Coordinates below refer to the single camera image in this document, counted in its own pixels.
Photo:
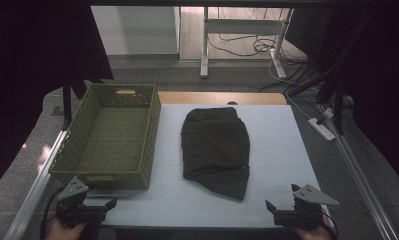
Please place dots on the black metal stand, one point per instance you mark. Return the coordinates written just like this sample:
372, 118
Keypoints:
337, 110
67, 103

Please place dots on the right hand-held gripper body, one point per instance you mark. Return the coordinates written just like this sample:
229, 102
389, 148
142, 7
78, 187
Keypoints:
303, 208

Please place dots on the person's left hand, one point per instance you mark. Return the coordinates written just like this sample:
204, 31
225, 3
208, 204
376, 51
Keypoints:
62, 231

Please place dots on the white table mat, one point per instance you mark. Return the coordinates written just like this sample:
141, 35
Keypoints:
273, 150

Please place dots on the white cabinet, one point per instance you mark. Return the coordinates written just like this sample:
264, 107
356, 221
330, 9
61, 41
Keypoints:
135, 30

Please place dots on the white power strip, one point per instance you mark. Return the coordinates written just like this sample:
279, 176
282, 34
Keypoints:
321, 129

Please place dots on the person's right hand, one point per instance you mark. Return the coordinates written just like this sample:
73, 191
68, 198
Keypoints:
315, 234

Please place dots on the black curtain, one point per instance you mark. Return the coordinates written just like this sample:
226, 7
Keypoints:
380, 83
37, 66

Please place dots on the dark cloth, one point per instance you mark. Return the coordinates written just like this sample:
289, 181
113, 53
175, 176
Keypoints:
217, 150

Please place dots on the aluminium rail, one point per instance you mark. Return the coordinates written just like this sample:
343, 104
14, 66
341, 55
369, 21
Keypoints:
33, 193
363, 186

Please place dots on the white desk frame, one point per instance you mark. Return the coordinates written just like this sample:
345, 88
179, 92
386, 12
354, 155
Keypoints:
242, 26

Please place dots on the green woven basket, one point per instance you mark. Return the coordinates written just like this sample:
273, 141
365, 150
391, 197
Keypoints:
115, 131

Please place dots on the white plug adapter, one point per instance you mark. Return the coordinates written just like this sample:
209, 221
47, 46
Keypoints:
329, 112

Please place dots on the wooden table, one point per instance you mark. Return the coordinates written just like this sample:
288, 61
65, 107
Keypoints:
203, 98

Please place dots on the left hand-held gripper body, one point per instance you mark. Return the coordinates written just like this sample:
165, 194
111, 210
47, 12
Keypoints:
74, 206

